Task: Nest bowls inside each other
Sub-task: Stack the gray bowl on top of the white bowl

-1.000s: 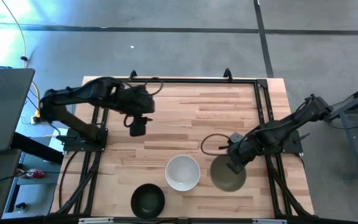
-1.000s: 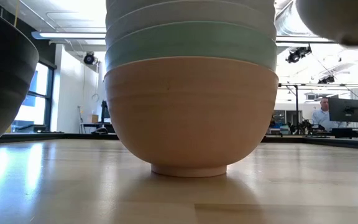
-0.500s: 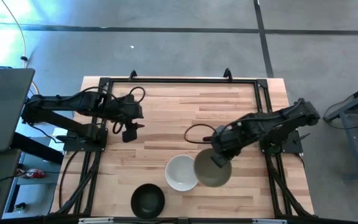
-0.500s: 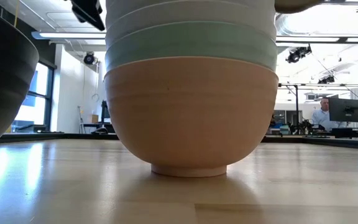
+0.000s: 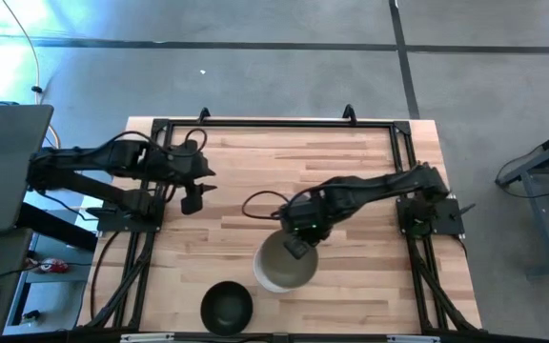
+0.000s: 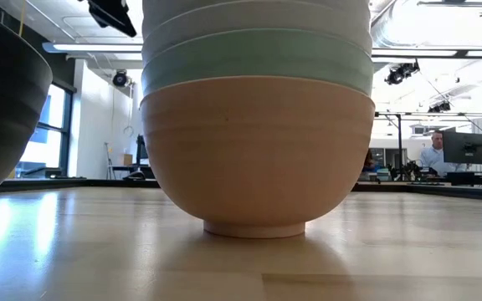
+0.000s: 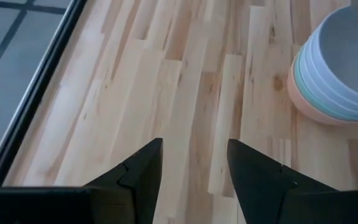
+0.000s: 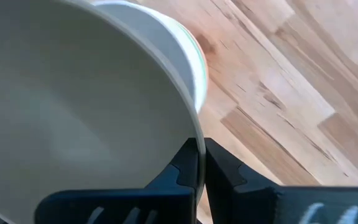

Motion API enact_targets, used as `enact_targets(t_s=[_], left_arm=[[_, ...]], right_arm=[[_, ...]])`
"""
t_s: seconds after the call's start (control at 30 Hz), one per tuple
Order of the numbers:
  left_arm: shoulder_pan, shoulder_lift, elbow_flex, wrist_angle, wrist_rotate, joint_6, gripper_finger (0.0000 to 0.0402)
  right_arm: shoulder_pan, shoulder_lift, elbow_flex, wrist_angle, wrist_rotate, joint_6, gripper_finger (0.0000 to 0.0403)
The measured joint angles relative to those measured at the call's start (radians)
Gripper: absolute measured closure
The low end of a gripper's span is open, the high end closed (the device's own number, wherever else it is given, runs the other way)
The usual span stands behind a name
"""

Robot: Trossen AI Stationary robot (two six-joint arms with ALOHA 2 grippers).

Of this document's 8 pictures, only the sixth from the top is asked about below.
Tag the person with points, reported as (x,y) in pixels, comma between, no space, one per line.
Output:
(433,156)

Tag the long ceiling light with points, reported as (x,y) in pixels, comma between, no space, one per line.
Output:
(421,53)
(98,47)

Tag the black ceiling track device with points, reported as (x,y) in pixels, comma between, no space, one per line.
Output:
(402,72)

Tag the black bowl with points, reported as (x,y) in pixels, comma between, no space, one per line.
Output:
(2,104)

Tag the black computer monitor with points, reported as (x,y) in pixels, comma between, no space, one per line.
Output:
(142,148)

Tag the black desk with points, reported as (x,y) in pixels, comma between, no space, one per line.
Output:
(140,172)
(475,177)

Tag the black monitor on arm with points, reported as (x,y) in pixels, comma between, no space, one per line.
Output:
(466,148)

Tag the round black ceiling device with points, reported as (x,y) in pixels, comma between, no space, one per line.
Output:
(119,78)

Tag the small black ceiling device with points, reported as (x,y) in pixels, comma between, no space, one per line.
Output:
(439,107)

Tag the peach bowl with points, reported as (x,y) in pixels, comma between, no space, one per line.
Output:
(257,159)

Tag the window with dark frame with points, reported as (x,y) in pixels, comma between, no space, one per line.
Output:
(52,146)

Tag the mint green bowl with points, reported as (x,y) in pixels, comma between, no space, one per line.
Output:
(257,58)

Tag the cardboard box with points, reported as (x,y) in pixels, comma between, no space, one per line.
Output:
(127,159)

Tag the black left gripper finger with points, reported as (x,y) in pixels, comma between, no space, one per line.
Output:
(111,12)

